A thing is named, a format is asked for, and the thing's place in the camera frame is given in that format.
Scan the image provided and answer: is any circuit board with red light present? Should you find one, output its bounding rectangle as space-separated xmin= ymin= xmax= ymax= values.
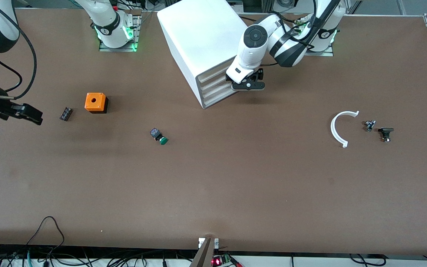
xmin=212 ymin=254 xmax=242 ymax=267

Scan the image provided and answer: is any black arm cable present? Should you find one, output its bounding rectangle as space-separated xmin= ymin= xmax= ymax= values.
xmin=0 ymin=0 xmax=38 ymax=99
xmin=271 ymin=0 xmax=342 ymax=49

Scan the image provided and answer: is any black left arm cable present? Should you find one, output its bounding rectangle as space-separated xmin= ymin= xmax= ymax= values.
xmin=271 ymin=0 xmax=342 ymax=49

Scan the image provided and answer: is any camera mount post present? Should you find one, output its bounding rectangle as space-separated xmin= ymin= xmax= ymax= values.
xmin=189 ymin=237 xmax=219 ymax=267

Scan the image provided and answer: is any orange button enclosure box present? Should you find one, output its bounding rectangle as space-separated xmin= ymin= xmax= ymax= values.
xmin=85 ymin=92 xmax=109 ymax=114

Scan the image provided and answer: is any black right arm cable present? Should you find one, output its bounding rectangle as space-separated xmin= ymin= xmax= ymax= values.
xmin=0 ymin=0 xmax=38 ymax=99

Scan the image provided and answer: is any black curved cable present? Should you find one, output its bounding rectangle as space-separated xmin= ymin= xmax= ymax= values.
xmin=349 ymin=254 xmax=386 ymax=267

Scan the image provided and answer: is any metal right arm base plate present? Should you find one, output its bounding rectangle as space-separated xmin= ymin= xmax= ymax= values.
xmin=99 ymin=15 xmax=142 ymax=52

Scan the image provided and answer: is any small black flat component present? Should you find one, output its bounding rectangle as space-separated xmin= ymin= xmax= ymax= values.
xmin=378 ymin=128 xmax=395 ymax=142

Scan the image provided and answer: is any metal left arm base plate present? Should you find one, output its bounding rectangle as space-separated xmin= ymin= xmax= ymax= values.
xmin=294 ymin=19 xmax=334 ymax=57

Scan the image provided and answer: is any black looped cable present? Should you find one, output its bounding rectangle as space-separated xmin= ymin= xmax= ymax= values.
xmin=26 ymin=216 xmax=66 ymax=247

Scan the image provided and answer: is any white curved plastic arc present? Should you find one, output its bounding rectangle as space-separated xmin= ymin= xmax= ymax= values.
xmin=331 ymin=111 xmax=360 ymax=149

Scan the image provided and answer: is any green push button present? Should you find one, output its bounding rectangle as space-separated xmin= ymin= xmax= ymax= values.
xmin=150 ymin=128 xmax=169 ymax=146

